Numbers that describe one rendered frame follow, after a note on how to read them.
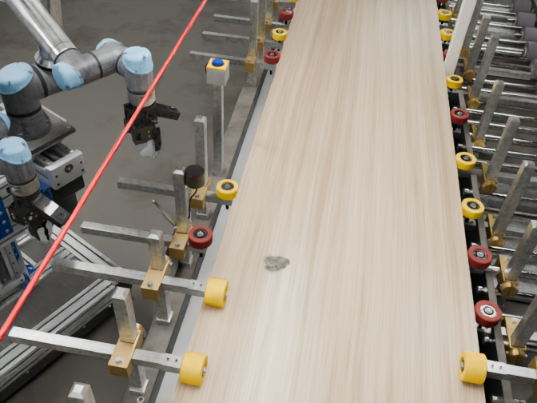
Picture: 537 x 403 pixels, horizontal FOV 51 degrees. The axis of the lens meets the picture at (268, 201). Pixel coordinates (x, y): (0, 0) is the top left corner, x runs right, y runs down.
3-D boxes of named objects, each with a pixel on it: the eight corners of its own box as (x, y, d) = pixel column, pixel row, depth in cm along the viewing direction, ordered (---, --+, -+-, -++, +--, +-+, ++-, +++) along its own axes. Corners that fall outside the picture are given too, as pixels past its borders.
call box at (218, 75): (206, 85, 208) (205, 66, 202) (211, 76, 213) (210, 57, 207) (224, 88, 207) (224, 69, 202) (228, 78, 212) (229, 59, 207)
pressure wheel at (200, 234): (186, 262, 190) (184, 239, 182) (192, 245, 196) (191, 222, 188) (209, 266, 190) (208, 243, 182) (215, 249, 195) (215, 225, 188)
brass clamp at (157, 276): (140, 297, 163) (138, 287, 160) (154, 263, 173) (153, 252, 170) (161, 301, 163) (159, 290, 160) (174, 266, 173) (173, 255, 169)
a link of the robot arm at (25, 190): (42, 172, 152) (22, 190, 146) (46, 185, 155) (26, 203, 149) (19, 165, 153) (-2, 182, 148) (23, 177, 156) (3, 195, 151)
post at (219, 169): (212, 175, 239) (210, 82, 208) (215, 168, 242) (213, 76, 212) (222, 177, 238) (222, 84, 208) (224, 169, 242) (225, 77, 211)
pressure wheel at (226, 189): (224, 218, 207) (224, 195, 199) (212, 206, 211) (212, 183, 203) (242, 209, 211) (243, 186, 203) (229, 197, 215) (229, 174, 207)
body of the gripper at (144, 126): (125, 134, 168) (120, 99, 160) (151, 125, 172) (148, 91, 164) (136, 147, 164) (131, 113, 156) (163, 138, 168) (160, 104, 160)
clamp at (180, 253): (169, 257, 188) (169, 247, 185) (180, 229, 198) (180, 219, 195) (185, 260, 188) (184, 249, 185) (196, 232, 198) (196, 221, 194)
